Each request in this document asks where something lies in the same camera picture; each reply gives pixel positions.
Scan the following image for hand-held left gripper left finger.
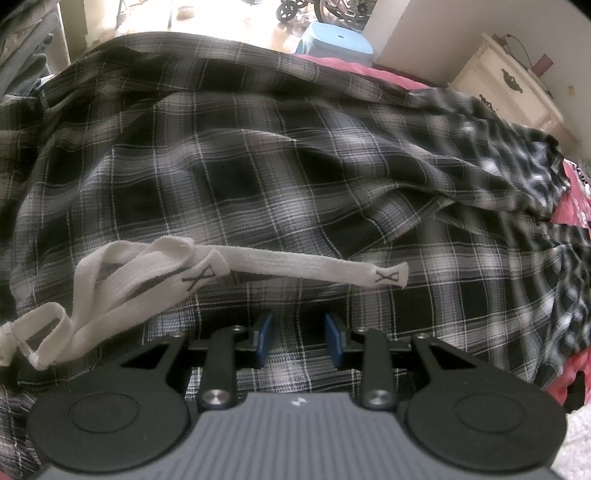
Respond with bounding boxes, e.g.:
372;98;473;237
119;310;274;411

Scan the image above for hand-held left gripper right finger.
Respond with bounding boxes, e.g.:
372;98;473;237
324;313;474;411

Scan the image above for black white plaid pants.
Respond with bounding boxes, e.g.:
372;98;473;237
0;30;591;476

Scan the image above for pale fleece garment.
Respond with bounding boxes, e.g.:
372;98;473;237
558;406;591;480

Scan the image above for pink floral blanket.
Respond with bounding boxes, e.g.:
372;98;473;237
295;53;591;411

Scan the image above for light blue plastic stool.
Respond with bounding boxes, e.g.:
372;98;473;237
295;22;375;68

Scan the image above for cream wooden nightstand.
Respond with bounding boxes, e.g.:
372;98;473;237
448;32;566;148

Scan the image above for black wheelchair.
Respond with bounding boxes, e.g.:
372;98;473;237
276;0;370;28

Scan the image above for white drawstring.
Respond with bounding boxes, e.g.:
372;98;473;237
0;237;410;371

